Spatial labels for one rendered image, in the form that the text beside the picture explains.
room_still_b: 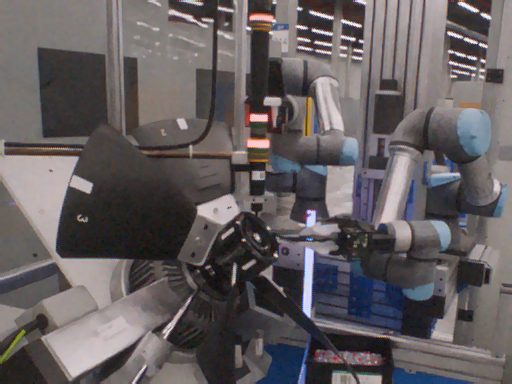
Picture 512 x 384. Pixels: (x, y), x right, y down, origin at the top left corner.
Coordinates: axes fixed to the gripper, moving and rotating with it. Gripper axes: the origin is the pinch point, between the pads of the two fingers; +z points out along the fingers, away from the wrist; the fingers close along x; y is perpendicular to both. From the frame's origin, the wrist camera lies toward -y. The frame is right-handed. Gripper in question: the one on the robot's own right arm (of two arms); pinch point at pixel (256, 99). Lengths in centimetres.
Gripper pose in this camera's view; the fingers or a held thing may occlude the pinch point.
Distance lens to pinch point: 107.9
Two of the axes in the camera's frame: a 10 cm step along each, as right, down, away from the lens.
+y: -0.5, 9.7, 2.2
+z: -1.6, 2.1, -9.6
